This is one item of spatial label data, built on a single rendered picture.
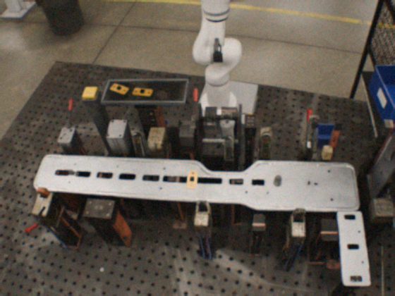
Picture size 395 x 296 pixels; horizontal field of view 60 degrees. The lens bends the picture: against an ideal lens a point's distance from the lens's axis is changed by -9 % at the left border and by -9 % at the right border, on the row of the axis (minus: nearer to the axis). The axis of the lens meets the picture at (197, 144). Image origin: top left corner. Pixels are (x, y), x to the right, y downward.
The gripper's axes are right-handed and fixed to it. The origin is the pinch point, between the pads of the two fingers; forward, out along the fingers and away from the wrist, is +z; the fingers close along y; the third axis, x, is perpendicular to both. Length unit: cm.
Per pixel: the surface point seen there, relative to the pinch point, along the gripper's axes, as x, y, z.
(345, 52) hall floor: 106, -182, 145
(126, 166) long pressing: -40, 20, 45
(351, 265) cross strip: 50, 59, 45
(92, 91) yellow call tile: -59, -8, 29
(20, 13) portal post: -279, -267, 143
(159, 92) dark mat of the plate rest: -27.3, -7.5, 28.7
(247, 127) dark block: 10.5, 6.9, 32.9
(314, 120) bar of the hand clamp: 35.8, 10.3, 23.6
